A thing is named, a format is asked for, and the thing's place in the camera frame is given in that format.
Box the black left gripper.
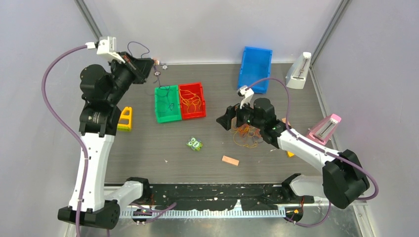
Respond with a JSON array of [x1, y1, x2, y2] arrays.
[[106, 51, 154, 104]]

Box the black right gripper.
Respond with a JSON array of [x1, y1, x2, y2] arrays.
[[217, 96, 264, 131]]

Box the orange cable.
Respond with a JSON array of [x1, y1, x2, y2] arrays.
[[230, 124, 262, 150]]

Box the wooden block near right arm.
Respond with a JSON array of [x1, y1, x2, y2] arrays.
[[282, 118, 290, 125]]

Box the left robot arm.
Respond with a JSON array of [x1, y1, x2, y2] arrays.
[[58, 52, 154, 230]]

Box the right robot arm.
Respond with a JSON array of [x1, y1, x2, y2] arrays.
[[216, 98, 370, 209]]

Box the red plastic bin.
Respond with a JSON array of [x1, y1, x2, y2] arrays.
[[178, 82, 207, 120]]

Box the green frog toy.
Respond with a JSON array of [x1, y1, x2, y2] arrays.
[[186, 137, 203, 151]]

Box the wooden block front centre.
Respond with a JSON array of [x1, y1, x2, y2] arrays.
[[221, 156, 240, 166]]

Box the green plastic bin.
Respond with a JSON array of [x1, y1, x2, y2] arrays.
[[154, 85, 182, 123]]

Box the yellow triangle toy left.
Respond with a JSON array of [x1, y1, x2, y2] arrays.
[[117, 107, 133, 132]]

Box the blue plastic bin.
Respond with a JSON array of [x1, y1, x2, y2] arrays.
[[237, 46, 273, 89]]

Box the white metronome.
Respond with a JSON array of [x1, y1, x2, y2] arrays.
[[286, 52, 312, 89]]

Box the pink metronome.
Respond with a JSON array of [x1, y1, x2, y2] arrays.
[[305, 114, 341, 146]]

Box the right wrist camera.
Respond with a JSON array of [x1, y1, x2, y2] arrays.
[[237, 85, 254, 109]]

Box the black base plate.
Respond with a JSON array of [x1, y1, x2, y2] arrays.
[[132, 183, 314, 211]]

